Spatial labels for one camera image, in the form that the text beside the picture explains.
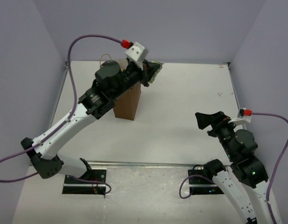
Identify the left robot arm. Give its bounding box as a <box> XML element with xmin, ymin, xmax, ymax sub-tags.
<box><xmin>21</xmin><ymin>60</ymin><xmax>162</xmax><ymax>183</ymax></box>

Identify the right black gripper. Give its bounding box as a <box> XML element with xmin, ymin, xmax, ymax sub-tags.
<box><xmin>195</xmin><ymin>111</ymin><xmax>239</xmax><ymax>160</ymax></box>

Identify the green candy packet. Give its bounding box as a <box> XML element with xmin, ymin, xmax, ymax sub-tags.
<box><xmin>150</xmin><ymin>61</ymin><xmax>164</xmax><ymax>84</ymax></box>

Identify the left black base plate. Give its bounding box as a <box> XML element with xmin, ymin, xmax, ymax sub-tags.
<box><xmin>62</xmin><ymin>168</ymin><xmax>110</xmax><ymax>196</ymax></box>

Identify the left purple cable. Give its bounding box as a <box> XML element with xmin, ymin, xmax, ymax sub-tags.
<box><xmin>0</xmin><ymin>35</ymin><xmax>125</xmax><ymax>195</ymax></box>

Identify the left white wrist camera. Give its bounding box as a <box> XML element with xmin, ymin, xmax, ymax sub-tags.
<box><xmin>125</xmin><ymin>42</ymin><xmax>149</xmax><ymax>70</ymax></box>

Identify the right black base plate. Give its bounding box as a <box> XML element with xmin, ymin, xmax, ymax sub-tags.
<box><xmin>188</xmin><ymin>165</ymin><xmax>224</xmax><ymax>195</ymax></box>

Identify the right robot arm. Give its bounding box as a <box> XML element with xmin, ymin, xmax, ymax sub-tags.
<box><xmin>195</xmin><ymin>108</ymin><xmax>282</xmax><ymax>224</ymax></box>

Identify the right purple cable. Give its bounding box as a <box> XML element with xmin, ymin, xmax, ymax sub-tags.
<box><xmin>179</xmin><ymin>112</ymin><xmax>288</xmax><ymax>224</ymax></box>

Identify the purple cable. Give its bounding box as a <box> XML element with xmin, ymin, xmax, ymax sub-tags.
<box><xmin>179</xmin><ymin>112</ymin><xmax>288</xmax><ymax>224</ymax></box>
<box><xmin>0</xmin><ymin>35</ymin><xmax>125</xmax><ymax>195</ymax></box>

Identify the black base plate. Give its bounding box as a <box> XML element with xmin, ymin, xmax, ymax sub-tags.
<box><xmin>62</xmin><ymin>168</ymin><xmax>110</xmax><ymax>196</ymax></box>
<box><xmin>188</xmin><ymin>165</ymin><xmax>224</xmax><ymax>195</ymax></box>

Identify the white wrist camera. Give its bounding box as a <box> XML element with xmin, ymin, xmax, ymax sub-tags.
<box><xmin>229</xmin><ymin>108</ymin><xmax>252</xmax><ymax>126</ymax></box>
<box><xmin>125</xmin><ymin>42</ymin><xmax>149</xmax><ymax>70</ymax></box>

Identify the brown paper bag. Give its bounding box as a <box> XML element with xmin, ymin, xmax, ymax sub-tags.
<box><xmin>99</xmin><ymin>54</ymin><xmax>142</xmax><ymax>121</ymax></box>

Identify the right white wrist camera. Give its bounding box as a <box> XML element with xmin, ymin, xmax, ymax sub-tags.
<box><xmin>229</xmin><ymin>108</ymin><xmax>252</xmax><ymax>126</ymax></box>

